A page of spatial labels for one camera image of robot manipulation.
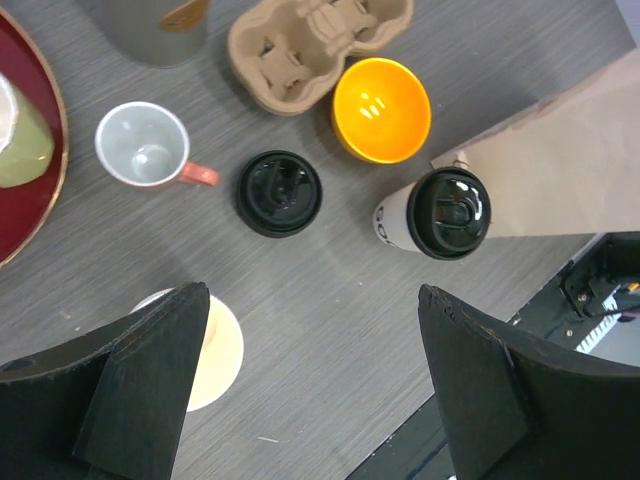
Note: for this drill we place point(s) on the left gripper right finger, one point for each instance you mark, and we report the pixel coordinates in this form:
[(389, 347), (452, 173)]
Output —
[(516, 406)]

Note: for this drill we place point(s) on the stack of black lids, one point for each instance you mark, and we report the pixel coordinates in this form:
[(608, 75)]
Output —
[(278, 194)]

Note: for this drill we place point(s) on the cardboard cup carrier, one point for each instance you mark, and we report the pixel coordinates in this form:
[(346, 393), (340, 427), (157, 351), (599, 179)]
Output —
[(290, 54)]

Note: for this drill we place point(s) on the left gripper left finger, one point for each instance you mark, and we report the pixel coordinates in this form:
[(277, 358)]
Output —
[(109, 404)]

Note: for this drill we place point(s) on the pink mug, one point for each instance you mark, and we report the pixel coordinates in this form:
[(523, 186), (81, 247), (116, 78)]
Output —
[(144, 145)]

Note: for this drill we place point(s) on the orange bowl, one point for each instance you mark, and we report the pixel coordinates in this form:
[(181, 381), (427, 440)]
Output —
[(380, 111)]

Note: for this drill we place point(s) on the green cup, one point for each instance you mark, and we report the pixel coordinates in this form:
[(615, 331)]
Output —
[(27, 145)]

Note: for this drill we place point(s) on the grey straw holder cup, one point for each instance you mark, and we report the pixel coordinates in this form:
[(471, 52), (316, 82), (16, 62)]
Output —
[(157, 33)]

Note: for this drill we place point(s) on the stack of white paper cups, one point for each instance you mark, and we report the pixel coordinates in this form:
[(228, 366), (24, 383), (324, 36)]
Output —
[(220, 358)]

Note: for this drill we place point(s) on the paper takeout bag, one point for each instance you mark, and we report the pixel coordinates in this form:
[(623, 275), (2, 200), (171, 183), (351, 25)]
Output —
[(566, 165)]

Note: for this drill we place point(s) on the red round tray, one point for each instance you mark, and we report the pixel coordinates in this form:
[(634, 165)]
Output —
[(25, 208)]

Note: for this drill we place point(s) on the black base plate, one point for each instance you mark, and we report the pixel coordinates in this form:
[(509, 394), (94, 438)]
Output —
[(574, 310)]

